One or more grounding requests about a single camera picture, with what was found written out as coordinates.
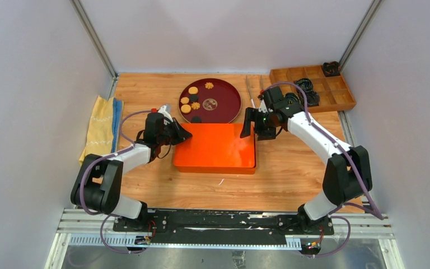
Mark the yellow cloth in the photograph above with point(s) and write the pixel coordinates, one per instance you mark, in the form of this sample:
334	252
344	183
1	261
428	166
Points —
99	138

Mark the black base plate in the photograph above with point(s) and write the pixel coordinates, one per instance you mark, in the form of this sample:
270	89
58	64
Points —
212	227

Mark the black paper cup corner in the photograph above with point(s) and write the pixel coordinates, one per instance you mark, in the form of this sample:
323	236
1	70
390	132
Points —
331	69

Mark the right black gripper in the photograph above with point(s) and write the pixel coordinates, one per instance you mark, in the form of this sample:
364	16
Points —
251	114

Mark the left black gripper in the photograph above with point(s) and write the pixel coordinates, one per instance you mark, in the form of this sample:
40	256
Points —
181	134

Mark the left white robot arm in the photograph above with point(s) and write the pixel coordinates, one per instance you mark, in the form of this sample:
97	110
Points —
97	188

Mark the orange box lid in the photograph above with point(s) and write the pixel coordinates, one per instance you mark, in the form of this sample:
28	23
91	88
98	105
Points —
216	144

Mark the dark red round plate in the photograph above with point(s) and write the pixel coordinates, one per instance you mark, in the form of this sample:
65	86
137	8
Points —
220	104

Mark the wooden compartment organizer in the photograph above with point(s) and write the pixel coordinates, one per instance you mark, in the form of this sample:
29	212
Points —
334	92

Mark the black paper cup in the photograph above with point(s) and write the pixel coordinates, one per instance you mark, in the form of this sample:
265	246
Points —
293	97
305	84
313	99

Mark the orange compartment box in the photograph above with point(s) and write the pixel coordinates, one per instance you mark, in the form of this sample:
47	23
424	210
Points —
217	170

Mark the blue cloth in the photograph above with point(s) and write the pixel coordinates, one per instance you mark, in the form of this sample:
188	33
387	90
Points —
117	115

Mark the metal tongs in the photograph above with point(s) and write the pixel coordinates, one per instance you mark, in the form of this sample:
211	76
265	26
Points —
250	91

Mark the yellow round cookie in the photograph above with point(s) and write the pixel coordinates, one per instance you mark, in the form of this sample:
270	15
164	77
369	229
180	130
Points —
185	108

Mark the yellow flower cookie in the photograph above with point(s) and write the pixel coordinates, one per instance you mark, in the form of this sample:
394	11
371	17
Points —
195	106
209	85

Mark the black sandwich cookie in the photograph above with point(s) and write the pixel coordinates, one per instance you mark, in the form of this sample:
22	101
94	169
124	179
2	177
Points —
196	119
193	98

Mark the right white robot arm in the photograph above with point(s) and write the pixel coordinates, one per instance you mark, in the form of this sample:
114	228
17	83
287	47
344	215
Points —
347	168

